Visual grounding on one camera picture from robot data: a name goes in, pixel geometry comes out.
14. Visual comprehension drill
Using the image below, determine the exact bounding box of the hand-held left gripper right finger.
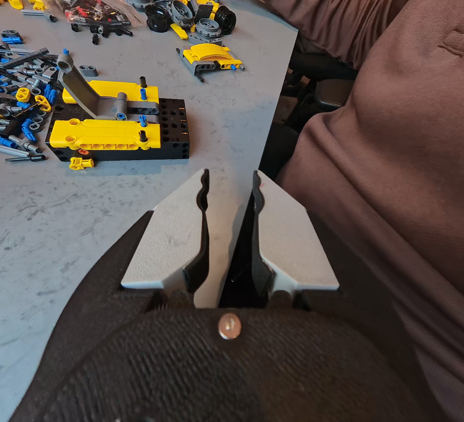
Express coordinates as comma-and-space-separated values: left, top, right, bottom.
250, 170, 341, 300

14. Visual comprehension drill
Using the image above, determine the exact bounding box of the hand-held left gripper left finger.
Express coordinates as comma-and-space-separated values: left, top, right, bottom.
121, 168, 211, 294

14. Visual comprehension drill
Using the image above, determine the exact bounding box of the pile of wheels and beams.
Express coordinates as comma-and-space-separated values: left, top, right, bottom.
126, 0, 239, 46

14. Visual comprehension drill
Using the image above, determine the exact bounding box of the yellow brick panel piece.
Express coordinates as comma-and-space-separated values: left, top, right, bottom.
176, 42, 246, 84

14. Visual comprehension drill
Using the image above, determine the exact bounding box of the yellow black brick vehicle model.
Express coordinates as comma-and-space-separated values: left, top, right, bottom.
45, 48, 191, 163

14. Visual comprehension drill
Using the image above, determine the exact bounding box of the grey desk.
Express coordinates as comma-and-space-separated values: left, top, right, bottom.
0, 0, 300, 422

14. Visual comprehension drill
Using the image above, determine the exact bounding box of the small yellow connector brick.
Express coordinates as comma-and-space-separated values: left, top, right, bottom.
68, 155, 97, 171

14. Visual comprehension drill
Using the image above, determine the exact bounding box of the pile of small bricks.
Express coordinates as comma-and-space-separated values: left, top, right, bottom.
0, 27, 100, 164

